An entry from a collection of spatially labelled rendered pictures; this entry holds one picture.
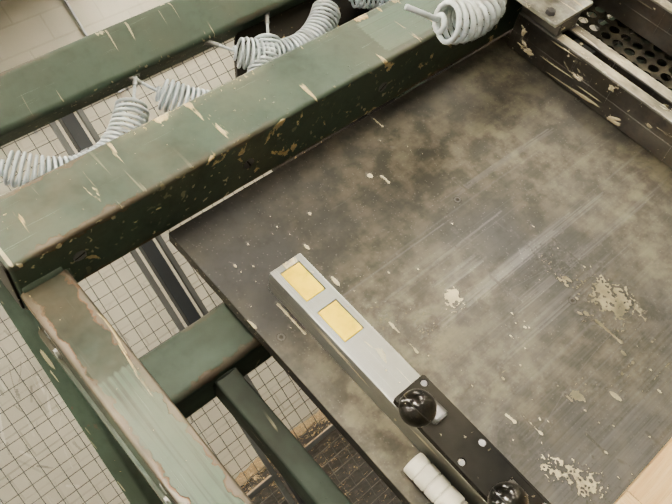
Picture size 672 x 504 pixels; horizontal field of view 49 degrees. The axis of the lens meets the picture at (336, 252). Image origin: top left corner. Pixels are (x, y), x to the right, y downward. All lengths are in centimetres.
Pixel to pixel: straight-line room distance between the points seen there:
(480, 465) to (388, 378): 14
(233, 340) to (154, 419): 18
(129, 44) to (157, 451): 89
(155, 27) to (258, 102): 54
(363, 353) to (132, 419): 27
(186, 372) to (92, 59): 72
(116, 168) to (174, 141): 8
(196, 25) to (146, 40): 11
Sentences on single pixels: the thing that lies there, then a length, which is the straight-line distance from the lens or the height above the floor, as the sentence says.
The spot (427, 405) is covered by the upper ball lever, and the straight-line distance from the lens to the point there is 74.
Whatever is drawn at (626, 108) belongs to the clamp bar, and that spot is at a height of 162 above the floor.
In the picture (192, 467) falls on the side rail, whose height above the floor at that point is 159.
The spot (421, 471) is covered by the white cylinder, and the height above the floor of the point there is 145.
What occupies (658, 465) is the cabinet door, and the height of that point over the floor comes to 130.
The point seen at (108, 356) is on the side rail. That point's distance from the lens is 87.
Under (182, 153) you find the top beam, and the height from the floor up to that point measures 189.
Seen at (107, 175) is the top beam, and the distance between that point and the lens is 95.
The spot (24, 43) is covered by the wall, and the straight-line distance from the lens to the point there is 581.
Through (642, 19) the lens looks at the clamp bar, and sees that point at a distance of 148.
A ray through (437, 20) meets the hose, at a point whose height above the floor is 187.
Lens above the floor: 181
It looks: 8 degrees down
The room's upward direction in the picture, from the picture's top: 30 degrees counter-clockwise
